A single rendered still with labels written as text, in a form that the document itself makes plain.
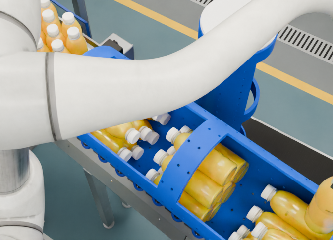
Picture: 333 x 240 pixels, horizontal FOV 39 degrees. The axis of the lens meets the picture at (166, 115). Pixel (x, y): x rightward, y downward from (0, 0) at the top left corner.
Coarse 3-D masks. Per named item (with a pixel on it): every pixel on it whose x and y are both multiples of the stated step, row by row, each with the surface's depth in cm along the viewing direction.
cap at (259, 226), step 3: (258, 225) 116; (261, 225) 116; (264, 225) 116; (255, 228) 115; (258, 228) 115; (261, 228) 115; (252, 231) 116; (255, 231) 115; (258, 231) 115; (252, 234) 116; (255, 234) 115; (258, 234) 115
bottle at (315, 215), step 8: (320, 184) 94; (328, 184) 91; (320, 192) 93; (328, 192) 91; (312, 200) 98; (320, 200) 93; (328, 200) 91; (312, 208) 98; (320, 208) 94; (328, 208) 92; (304, 216) 104; (312, 216) 99; (320, 216) 96; (328, 216) 95; (312, 224) 101; (320, 224) 99; (328, 224) 98; (320, 232) 102; (328, 232) 102
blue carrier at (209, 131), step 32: (160, 128) 148; (192, 128) 143; (224, 128) 122; (128, 160) 143; (192, 160) 115; (256, 160) 132; (160, 192) 121; (256, 192) 136; (192, 224) 119; (224, 224) 133
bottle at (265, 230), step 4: (264, 228) 116; (272, 228) 116; (264, 232) 115; (268, 232) 114; (272, 232) 114; (276, 232) 114; (280, 232) 114; (284, 232) 115; (260, 236) 115; (264, 236) 114; (268, 236) 113; (272, 236) 113; (276, 236) 113; (280, 236) 113; (284, 236) 113; (288, 236) 113
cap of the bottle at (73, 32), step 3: (72, 27) 156; (75, 27) 156; (69, 30) 155; (72, 30) 155; (75, 30) 155; (78, 30) 155; (69, 33) 154; (72, 33) 154; (75, 33) 154; (78, 33) 155; (69, 36) 155; (72, 36) 154; (75, 36) 155
